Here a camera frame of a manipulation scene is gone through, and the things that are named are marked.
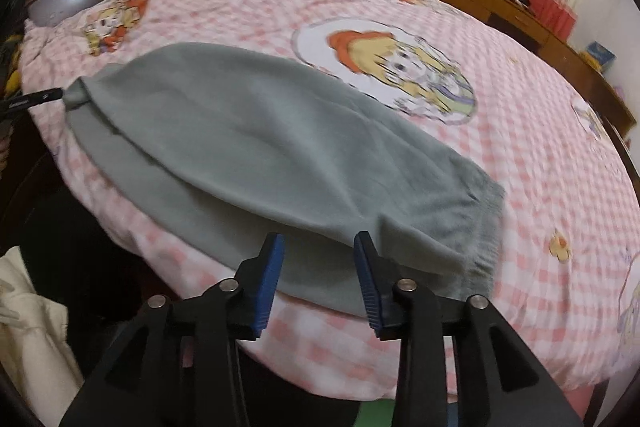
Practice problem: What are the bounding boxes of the cream white sleeve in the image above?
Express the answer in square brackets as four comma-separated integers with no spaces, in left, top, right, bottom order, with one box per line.
[1,246,84,426]

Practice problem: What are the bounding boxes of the long wooden low cabinet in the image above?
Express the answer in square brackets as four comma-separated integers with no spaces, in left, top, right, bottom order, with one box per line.
[440,0,637,136]

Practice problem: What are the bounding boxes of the pink checkered bed sheet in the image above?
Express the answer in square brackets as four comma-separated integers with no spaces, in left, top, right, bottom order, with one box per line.
[20,0,639,401]

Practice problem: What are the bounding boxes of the grey pants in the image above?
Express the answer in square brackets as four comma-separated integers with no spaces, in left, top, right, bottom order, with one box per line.
[63,43,504,317]

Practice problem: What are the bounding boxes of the blue yellow book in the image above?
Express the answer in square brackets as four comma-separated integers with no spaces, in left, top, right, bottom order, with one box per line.
[580,41,616,74]

